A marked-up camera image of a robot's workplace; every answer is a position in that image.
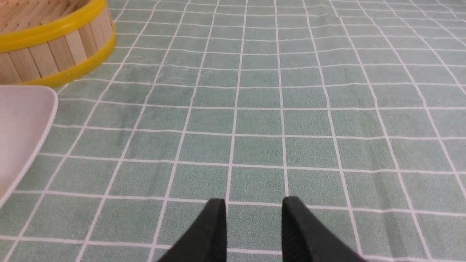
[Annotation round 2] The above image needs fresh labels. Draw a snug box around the white square plate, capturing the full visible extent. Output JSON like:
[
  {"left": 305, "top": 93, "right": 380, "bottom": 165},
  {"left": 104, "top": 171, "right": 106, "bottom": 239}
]
[{"left": 0, "top": 85, "right": 58, "bottom": 206}]

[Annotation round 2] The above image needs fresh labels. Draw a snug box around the green checkered tablecloth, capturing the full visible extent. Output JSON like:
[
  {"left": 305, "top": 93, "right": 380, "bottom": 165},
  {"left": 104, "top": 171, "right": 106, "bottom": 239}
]
[{"left": 1, "top": 0, "right": 466, "bottom": 262}]

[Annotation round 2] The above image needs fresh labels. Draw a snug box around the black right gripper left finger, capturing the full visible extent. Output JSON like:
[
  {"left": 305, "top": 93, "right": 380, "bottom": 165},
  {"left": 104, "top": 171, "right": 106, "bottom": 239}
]
[{"left": 159, "top": 199, "right": 228, "bottom": 262}]

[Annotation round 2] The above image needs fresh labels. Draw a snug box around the yellow bamboo steamer basket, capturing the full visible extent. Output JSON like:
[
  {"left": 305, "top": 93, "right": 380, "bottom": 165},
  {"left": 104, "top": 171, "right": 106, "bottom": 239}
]
[{"left": 0, "top": 0, "right": 117, "bottom": 88}]

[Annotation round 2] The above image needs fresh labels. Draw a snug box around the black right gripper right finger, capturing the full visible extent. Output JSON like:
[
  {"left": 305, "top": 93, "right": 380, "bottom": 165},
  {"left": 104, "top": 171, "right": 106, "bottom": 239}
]
[{"left": 281, "top": 196, "right": 365, "bottom": 262}]

